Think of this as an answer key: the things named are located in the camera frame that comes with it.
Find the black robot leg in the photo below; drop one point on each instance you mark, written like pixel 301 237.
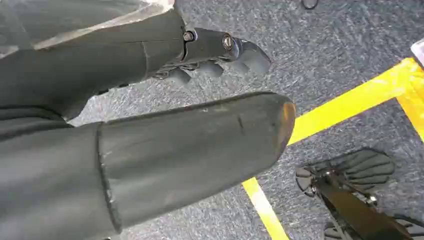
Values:
pixel 357 215

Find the pale grey box corner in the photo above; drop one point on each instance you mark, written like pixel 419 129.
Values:
pixel 418 51

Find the dark round floor pad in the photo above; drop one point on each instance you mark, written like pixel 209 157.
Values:
pixel 309 3

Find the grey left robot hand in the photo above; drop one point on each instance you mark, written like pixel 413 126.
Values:
pixel 172 155

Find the yellow floor tape strip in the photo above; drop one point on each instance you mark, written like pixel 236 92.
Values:
pixel 414 99
pixel 265 208
pixel 348 106

